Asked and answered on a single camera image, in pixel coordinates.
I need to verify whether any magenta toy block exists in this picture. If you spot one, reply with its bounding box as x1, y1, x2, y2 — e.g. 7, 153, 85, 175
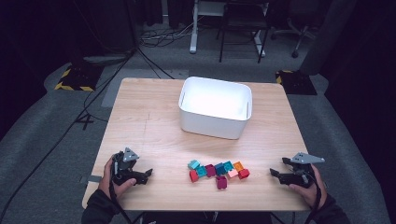
216, 175, 228, 190
205, 163, 217, 178

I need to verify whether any left hand-held gripper cable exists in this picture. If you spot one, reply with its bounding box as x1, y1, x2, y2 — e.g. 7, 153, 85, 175
108, 181, 134, 224

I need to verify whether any grey curtain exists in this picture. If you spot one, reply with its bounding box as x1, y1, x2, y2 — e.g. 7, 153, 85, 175
300, 0, 358, 76

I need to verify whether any person's right hand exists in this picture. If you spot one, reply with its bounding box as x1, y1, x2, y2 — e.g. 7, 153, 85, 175
288, 164, 328, 210

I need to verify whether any long black floor cable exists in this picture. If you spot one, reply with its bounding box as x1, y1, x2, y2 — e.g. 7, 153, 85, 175
0, 46, 140, 222

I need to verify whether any white desk frame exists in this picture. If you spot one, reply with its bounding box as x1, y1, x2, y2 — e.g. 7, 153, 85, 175
189, 0, 270, 58

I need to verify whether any black tape cross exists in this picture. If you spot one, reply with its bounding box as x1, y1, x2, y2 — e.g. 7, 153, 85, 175
74, 113, 94, 132

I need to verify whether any bundle of floor cables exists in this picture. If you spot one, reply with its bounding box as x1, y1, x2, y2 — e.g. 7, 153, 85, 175
138, 15, 196, 49

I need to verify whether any grey flat stand base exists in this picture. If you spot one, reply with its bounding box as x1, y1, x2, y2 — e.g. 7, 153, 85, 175
82, 53, 135, 65

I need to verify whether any office chair base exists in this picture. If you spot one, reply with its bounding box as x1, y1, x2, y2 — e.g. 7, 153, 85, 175
270, 17, 316, 60

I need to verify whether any blue toy block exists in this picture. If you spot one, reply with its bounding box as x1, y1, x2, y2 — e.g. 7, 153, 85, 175
214, 162, 227, 176

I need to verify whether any white plastic bin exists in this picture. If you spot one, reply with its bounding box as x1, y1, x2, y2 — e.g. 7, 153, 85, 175
177, 76, 253, 140

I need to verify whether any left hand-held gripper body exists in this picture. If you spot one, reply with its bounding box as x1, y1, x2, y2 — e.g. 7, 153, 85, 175
110, 147, 149, 187

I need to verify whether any person's left hand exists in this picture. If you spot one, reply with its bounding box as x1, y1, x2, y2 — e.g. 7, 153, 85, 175
98, 157, 137, 201

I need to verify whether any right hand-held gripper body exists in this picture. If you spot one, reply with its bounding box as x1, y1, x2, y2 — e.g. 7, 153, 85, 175
283, 151, 326, 189

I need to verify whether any black chair frame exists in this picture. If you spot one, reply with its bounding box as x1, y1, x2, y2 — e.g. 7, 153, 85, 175
217, 1, 271, 64

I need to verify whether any hand-held gripper cable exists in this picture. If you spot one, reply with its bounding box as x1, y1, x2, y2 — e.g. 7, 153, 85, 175
108, 181, 134, 224
305, 172, 323, 224

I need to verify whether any right hand-held gripper cable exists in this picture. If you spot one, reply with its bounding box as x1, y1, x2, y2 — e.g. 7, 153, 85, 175
305, 172, 323, 224

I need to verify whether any black yellow striped stand base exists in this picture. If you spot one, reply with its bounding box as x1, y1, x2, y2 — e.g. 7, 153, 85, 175
275, 69, 318, 96
54, 63, 104, 92

